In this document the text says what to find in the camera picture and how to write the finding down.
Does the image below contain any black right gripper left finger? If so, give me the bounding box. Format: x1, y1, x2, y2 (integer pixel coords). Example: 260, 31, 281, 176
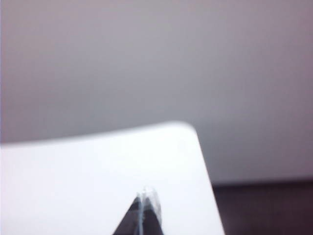
112, 192, 143, 235

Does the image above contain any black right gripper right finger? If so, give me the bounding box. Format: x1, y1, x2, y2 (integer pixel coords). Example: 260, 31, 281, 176
141, 186, 164, 235

